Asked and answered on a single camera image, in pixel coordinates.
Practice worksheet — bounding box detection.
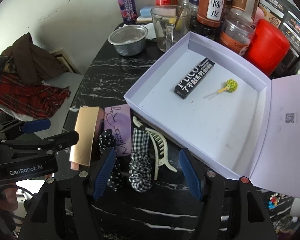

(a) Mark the black snack pouch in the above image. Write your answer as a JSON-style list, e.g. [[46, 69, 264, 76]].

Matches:
[[259, 0, 300, 79]]

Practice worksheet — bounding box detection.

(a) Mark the white open gift box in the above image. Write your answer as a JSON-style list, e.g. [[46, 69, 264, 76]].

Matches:
[[125, 33, 300, 198]]

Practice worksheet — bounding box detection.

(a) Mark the orange peel labelled jar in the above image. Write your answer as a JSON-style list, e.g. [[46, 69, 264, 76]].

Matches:
[[197, 0, 226, 28]]

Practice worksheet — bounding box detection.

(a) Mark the colourful bead charm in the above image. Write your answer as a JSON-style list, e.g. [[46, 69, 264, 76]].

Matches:
[[266, 193, 281, 210]]

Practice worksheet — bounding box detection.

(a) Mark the purple palette box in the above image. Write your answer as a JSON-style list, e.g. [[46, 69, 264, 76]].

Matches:
[[104, 104, 132, 157]]

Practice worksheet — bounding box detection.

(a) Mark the red canister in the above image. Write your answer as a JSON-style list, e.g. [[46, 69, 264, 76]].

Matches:
[[244, 19, 290, 76]]

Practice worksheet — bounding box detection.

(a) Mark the gold rectangular box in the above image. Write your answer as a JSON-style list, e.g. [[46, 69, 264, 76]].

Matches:
[[69, 106, 104, 166]]

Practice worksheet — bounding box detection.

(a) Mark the black lip gloss box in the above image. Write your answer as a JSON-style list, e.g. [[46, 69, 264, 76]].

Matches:
[[174, 58, 215, 99]]

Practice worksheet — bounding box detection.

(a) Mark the glass mug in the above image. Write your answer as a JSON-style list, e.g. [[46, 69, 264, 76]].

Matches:
[[151, 5, 191, 52]]

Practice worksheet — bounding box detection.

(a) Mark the blue sponge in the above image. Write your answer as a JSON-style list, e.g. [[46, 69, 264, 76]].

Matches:
[[140, 5, 153, 18]]

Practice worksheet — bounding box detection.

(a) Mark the pink stick tube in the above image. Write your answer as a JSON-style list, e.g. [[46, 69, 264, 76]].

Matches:
[[70, 162, 79, 171]]

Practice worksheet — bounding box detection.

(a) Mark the black polka dot scrunchie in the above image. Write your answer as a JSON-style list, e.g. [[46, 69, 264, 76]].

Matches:
[[99, 129, 123, 192]]

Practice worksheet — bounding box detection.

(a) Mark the white tissue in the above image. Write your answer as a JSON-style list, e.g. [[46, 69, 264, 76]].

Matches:
[[122, 23, 156, 41]]

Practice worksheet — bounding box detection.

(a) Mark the short clear jar orange label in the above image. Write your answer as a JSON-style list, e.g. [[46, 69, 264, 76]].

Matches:
[[218, 14, 254, 56]]

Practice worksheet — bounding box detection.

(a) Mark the purple drink can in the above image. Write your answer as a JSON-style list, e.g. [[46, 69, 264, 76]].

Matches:
[[117, 0, 138, 25]]

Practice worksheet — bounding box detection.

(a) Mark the cream hair claw clip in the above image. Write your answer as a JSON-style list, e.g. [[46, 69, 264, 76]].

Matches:
[[133, 116, 177, 180]]

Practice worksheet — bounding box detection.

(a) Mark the small steel bowl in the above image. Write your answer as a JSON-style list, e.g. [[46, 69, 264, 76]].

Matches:
[[108, 25, 148, 56]]

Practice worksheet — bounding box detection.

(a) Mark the black white gingham scrunchie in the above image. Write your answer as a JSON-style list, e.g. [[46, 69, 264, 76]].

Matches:
[[129, 128, 152, 192]]

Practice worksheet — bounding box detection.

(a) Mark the red plaid cloth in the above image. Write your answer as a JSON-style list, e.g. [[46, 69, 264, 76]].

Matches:
[[0, 73, 58, 119]]

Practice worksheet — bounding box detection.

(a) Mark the brown cloth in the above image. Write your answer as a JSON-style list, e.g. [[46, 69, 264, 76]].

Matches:
[[1, 33, 68, 85]]

